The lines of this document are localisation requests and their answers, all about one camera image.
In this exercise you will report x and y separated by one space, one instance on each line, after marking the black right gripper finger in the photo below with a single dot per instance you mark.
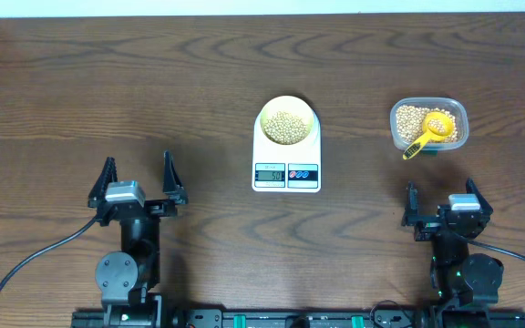
472 189
411 216

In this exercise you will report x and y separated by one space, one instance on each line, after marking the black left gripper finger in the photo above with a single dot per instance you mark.
172 186
108 175

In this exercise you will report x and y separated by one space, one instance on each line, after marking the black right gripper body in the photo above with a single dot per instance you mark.
427 228

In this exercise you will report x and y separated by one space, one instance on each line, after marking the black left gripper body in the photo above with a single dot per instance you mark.
158 210

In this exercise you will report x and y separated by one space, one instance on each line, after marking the yellow measuring scoop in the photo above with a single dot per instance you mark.
426 134

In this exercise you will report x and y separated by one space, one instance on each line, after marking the yellow plastic bowl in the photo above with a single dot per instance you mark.
291 104

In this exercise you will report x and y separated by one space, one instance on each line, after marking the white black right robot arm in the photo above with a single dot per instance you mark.
467 283

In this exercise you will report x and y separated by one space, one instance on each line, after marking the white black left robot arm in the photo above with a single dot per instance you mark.
125 277

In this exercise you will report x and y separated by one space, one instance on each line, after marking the white digital kitchen scale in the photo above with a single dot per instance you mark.
295 168

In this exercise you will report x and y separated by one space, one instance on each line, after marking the beans in yellow bowl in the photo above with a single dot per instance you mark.
285 128

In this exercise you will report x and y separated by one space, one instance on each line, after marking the clear plastic bean container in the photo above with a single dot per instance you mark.
453 106

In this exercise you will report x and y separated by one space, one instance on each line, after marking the dried yellow beans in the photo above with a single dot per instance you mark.
409 120

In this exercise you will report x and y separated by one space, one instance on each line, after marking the black rail with green clamps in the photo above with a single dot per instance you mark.
384 314

